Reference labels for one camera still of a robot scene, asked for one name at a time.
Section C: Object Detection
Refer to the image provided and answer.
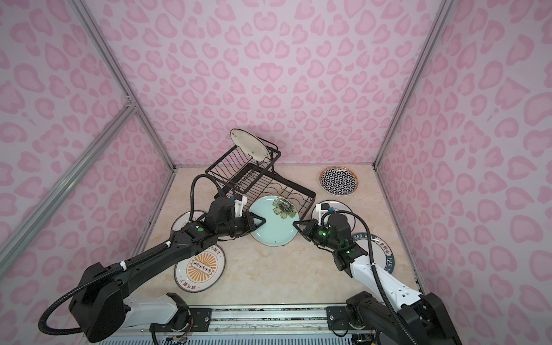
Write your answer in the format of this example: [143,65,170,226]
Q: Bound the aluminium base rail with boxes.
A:
[79,301,458,345]

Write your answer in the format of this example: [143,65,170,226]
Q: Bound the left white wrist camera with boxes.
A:
[230,195,248,218]

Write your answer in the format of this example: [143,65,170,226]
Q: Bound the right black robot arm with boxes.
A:
[293,211,461,344]

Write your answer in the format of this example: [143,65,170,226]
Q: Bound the cream plate red berries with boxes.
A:
[230,129,270,162]

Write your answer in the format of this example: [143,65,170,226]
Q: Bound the black corrugated cable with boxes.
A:
[37,173,225,336]
[321,209,419,345]

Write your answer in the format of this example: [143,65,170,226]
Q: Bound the large orange sunburst plate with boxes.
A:
[174,245,226,293]

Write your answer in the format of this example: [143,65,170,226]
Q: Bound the white plate dark lettered rim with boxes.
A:
[352,233,395,274]

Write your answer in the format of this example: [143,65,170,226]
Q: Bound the left aluminium wall frame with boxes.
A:
[1,1,177,277]

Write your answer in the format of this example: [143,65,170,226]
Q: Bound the left black corrugated cable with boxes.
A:
[37,173,225,336]

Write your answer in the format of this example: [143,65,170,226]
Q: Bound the white plate blue clover outline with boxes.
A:
[319,200,357,232]

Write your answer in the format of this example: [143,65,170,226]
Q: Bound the navy geometric pattern plate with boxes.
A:
[319,166,359,196]

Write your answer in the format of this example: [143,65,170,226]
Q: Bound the right aluminium corner post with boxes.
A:
[372,0,458,171]

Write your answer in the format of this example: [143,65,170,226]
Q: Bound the small orange sunburst plate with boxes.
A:
[171,210,205,231]

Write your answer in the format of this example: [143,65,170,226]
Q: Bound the right black corrugated cable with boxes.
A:
[321,209,419,345]

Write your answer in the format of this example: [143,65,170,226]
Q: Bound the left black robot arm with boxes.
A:
[69,197,266,343]

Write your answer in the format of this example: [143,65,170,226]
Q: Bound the black wire dish rack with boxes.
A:
[206,138,316,220]

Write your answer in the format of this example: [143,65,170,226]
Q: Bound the teal plate with flower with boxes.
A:
[249,195,300,247]

